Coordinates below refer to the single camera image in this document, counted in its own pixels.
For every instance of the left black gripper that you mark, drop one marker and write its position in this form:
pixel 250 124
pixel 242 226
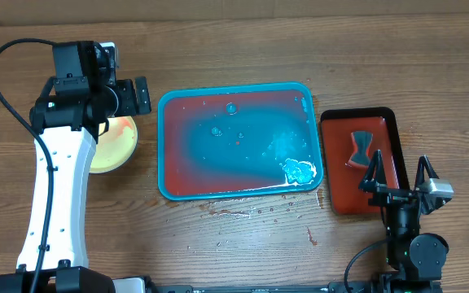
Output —
pixel 124 92

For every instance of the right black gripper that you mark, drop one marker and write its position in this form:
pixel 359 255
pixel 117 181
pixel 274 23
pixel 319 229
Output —
pixel 388 196

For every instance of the red and black sponge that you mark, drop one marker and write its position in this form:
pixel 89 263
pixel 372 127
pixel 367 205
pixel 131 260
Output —
pixel 361 141

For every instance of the yellow-green plate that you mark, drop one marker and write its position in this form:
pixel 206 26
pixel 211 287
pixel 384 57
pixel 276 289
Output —
pixel 116 145

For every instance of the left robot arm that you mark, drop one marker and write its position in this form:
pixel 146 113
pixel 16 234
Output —
pixel 72 110

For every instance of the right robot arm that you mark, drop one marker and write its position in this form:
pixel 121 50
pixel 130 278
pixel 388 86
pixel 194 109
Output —
pixel 417 259

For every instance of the black red-lined tray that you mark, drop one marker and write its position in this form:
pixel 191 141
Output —
pixel 342 179

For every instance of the teal plastic tray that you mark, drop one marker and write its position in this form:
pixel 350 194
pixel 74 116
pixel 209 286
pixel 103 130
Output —
pixel 237 141

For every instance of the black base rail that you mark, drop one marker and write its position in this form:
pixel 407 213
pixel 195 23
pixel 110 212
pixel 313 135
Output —
pixel 259 289

